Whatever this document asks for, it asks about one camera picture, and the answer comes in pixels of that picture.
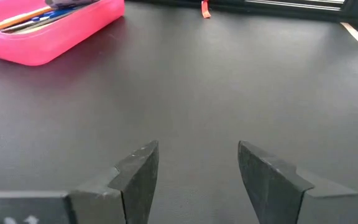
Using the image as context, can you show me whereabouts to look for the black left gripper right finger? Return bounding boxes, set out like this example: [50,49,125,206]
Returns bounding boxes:
[237,140,358,224]

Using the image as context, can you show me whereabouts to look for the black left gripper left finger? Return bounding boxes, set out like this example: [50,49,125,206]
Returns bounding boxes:
[0,139,160,224]

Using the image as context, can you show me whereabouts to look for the pink plastic pencil case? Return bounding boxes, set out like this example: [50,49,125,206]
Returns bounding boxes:
[0,0,126,67]

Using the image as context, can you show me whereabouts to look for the blue pen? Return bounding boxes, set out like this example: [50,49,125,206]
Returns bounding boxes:
[30,7,76,22]

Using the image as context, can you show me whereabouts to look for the yellow wooden pencil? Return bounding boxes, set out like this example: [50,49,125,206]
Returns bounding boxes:
[0,5,54,32]

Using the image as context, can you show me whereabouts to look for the red tag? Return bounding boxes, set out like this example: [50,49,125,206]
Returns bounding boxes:
[201,0,212,19]

